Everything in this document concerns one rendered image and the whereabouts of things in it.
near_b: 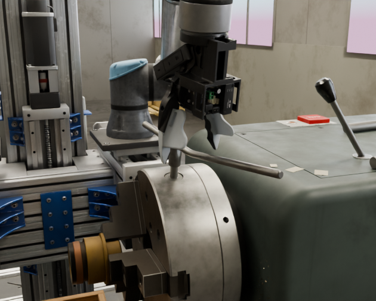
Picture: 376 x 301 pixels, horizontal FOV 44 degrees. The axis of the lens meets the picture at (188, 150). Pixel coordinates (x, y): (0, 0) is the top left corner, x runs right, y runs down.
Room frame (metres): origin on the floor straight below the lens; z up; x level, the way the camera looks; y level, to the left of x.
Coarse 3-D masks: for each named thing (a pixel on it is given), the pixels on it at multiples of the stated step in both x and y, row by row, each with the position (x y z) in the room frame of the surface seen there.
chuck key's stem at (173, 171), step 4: (172, 152) 0.76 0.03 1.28; (176, 152) 0.76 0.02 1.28; (180, 152) 0.77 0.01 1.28; (172, 156) 0.77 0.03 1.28; (176, 156) 0.77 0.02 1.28; (180, 156) 0.77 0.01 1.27; (168, 160) 0.78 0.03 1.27; (172, 160) 0.77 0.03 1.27; (176, 160) 0.77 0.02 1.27; (180, 160) 0.77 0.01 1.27; (168, 164) 0.78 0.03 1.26; (172, 164) 0.77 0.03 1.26; (176, 164) 0.77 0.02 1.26; (180, 164) 0.78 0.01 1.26; (172, 168) 0.77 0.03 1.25; (176, 168) 0.78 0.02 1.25; (172, 172) 0.78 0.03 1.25; (176, 172) 0.78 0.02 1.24; (172, 176) 0.78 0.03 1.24; (176, 176) 0.78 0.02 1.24
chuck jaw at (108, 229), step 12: (120, 192) 0.83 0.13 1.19; (132, 192) 0.84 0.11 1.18; (120, 204) 0.83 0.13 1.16; (132, 204) 0.82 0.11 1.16; (120, 216) 0.81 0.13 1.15; (132, 216) 0.81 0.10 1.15; (108, 228) 0.79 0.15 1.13; (120, 228) 0.79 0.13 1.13; (132, 228) 0.80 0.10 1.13; (144, 228) 0.80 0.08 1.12; (108, 240) 0.79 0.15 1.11
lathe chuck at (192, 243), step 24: (144, 168) 0.83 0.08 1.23; (168, 168) 0.82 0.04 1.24; (192, 168) 0.82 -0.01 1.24; (144, 192) 0.81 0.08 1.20; (168, 192) 0.74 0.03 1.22; (192, 192) 0.75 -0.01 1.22; (144, 216) 0.81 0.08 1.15; (168, 216) 0.70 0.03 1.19; (192, 216) 0.71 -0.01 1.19; (144, 240) 0.84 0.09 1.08; (168, 240) 0.67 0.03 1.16; (192, 240) 0.68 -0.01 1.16; (216, 240) 0.69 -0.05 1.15; (168, 264) 0.66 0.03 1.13; (192, 264) 0.67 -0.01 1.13; (216, 264) 0.68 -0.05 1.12; (192, 288) 0.66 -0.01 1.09; (216, 288) 0.67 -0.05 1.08
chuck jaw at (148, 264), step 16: (112, 256) 0.74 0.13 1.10; (128, 256) 0.73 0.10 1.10; (144, 256) 0.73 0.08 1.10; (112, 272) 0.71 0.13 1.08; (128, 272) 0.69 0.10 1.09; (144, 272) 0.67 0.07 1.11; (160, 272) 0.67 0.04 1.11; (144, 288) 0.66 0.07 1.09; (160, 288) 0.66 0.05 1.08; (176, 288) 0.66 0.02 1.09
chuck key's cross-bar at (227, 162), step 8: (152, 128) 0.82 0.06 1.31; (184, 152) 0.74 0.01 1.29; (192, 152) 0.73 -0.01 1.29; (200, 152) 0.72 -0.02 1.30; (208, 160) 0.69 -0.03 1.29; (216, 160) 0.68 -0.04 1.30; (224, 160) 0.67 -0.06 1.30; (232, 160) 0.66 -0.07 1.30; (240, 168) 0.64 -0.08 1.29; (248, 168) 0.62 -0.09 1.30; (256, 168) 0.61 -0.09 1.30; (264, 168) 0.60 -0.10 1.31; (272, 168) 0.59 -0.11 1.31; (272, 176) 0.59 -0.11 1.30; (280, 176) 0.58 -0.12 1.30
